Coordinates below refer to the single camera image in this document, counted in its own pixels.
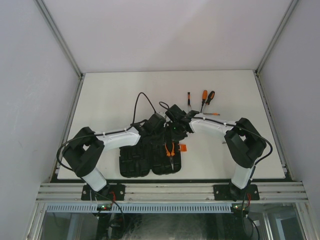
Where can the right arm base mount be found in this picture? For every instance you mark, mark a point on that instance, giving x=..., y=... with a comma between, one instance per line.
x=229, y=192

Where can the aluminium frame rail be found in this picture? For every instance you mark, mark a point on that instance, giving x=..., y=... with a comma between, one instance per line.
x=264, y=192

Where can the grey slotted cable duct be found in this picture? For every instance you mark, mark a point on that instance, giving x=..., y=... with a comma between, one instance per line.
x=140, y=208

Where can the black orange handled screwdriver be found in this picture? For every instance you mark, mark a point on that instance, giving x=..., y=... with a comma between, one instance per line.
x=209, y=98

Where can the orange black needle-nose pliers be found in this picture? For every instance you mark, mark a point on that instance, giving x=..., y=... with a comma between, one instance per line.
x=170, y=153

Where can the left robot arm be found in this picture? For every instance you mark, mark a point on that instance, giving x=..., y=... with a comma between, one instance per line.
x=82, y=153

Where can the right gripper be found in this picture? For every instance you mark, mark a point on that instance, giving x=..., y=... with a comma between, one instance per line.
x=177, y=138

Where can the small black precision screwdriver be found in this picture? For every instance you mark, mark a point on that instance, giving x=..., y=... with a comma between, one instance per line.
x=189, y=101

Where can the black plastic tool case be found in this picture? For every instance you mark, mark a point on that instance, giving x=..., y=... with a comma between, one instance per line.
x=138, y=160

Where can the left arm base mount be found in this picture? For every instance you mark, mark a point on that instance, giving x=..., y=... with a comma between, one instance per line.
x=103, y=192

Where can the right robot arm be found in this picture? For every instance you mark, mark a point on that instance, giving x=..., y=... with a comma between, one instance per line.
x=244, y=142

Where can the small orange-tip precision screwdriver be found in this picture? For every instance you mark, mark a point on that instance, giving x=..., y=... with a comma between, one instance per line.
x=213, y=114

